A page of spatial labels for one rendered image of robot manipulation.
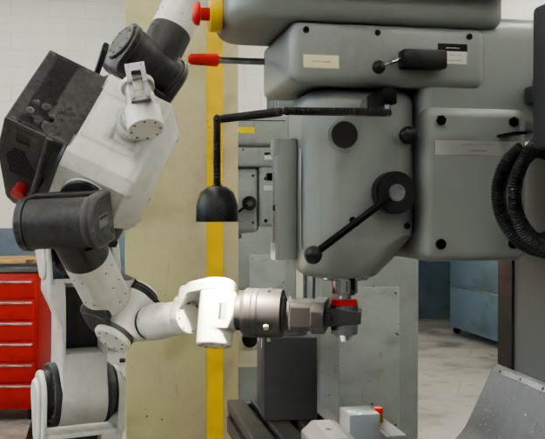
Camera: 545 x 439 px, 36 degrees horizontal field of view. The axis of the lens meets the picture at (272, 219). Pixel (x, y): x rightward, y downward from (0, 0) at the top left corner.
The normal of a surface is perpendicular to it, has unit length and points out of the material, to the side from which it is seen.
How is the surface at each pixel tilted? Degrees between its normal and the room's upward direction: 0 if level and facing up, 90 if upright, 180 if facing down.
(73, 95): 59
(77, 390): 81
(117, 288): 102
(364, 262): 122
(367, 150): 90
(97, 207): 87
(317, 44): 90
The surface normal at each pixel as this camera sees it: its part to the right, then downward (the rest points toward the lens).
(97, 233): 0.99, -0.04
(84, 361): 0.43, 0.11
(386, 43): 0.20, 0.01
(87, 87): 0.38, -0.51
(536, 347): -0.98, 0.00
